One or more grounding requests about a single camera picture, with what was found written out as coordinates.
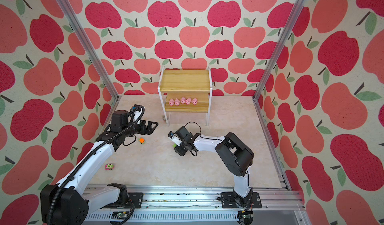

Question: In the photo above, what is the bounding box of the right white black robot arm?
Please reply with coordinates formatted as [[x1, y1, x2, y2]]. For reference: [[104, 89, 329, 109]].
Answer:
[[168, 126, 254, 208]]

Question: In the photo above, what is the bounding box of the black corrugated cable conduit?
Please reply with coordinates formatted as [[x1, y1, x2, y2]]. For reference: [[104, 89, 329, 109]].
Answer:
[[46, 104, 145, 225]]

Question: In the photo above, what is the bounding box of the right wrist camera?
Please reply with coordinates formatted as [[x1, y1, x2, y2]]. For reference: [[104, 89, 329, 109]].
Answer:
[[168, 132, 182, 146]]

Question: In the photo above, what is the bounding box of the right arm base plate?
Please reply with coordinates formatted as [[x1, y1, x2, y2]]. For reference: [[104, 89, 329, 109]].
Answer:
[[217, 192, 262, 209]]

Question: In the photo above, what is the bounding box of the wooden two-tier white-frame shelf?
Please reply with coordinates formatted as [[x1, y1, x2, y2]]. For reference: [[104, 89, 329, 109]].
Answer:
[[157, 67, 213, 125]]

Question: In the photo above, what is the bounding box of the left aluminium frame post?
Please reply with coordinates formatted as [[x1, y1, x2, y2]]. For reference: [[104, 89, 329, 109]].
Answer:
[[47, 0, 120, 101]]

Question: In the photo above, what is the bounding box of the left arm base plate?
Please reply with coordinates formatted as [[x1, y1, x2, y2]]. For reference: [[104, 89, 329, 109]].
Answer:
[[109, 192, 144, 209]]

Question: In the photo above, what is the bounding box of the aluminium frame post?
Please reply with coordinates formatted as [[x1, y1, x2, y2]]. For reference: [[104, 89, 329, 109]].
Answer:
[[253, 0, 314, 101], [47, 0, 120, 101]]

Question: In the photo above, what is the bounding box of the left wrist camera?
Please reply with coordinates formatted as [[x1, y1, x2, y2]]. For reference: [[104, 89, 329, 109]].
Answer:
[[131, 105, 143, 124]]

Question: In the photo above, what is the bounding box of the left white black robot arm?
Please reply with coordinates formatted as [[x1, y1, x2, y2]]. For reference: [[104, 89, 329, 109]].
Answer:
[[40, 105, 159, 225]]

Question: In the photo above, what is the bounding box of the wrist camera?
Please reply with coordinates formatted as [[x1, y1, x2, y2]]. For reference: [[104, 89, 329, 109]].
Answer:
[[168, 132, 182, 146], [131, 105, 143, 124]]

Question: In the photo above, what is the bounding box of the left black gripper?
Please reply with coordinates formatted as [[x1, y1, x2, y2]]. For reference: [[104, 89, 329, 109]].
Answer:
[[122, 118, 159, 138]]

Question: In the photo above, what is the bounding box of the front aluminium rail frame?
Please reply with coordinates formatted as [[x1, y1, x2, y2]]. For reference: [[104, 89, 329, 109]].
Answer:
[[74, 184, 307, 225]]

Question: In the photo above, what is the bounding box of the pink green toy car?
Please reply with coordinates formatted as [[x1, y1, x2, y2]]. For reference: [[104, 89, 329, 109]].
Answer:
[[105, 164, 115, 171]]

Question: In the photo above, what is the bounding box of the right aluminium frame post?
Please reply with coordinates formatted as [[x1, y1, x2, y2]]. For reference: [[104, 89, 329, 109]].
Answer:
[[253, 0, 314, 101]]

